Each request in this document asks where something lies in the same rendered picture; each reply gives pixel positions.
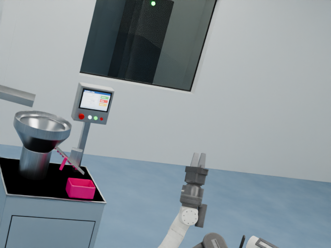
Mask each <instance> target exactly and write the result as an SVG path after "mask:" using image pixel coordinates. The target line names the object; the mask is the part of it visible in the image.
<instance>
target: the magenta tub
mask: <svg viewBox="0 0 331 248"><path fill-rule="evenodd" d="M95 190H96V187H95V185H94V184H93V182H92V180H87V179H77V178H68V180H67V184H66V192H67V194H68V196H69V197H70V198H80V199H93V197H94V194H95Z"/></svg>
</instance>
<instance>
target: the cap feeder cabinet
mask: <svg viewBox="0 0 331 248"><path fill-rule="evenodd" d="M19 161H20V159H15V158H6V157H0V248H94V246H95V242H96V238H97V234H98V230H99V225H100V222H101V218H102V214H103V210H104V207H105V204H107V202H106V201H105V199H104V197H103V195H102V193H101V192H100V190H99V188H98V186H97V184H96V183H95V181H94V179H93V177H92V176H91V174H90V172H89V170H88V168H87V167H86V166H80V168H81V169H82V170H83V171H84V175H82V174H81V173H80V172H79V173H78V172H73V170H72V168H73V165H70V164H65V165H64V167H63V169H62V170H60V169H59V168H60V166H61V163H52V162H50V163H49V167H48V171H47V175H46V178H45V179H43V180H30V179H26V178H24V177H22V176H20V175H19V174H18V172H17V171H18V166H19ZM68 178H77V179H87V180H92V182H93V184H94V185H95V187H96V190H95V194H94V197H93V199H80V198H70V197H69V196H68V194H67V192H66V184H67V180H68Z"/></svg>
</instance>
